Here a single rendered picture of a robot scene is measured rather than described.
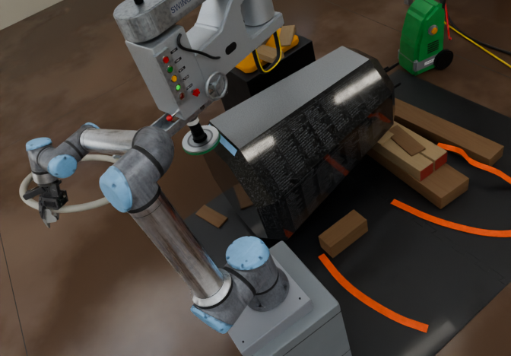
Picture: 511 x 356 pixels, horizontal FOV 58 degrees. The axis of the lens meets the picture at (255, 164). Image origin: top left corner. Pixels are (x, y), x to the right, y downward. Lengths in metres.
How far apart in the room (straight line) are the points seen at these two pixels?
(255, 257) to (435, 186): 1.76
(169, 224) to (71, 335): 2.11
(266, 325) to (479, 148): 2.11
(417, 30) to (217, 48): 2.06
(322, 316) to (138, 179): 0.95
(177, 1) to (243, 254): 1.14
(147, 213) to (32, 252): 2.78
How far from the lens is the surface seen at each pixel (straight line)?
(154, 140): 1.30
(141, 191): 1.26
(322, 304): 1.88
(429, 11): 3.98
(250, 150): 2.52
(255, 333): 1.80
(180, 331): 3.01
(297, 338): 1.85
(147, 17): 2.08
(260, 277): 1.67
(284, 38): 3.44
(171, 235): 1.37
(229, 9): 2.40
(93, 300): 3.43
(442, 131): 3.52
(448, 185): 3.15
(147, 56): 2.18
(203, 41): 2.34
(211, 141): 2.53
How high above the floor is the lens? 2.51
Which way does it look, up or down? 43 degrees down
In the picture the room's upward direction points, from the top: 19 degrees counter-clockwise
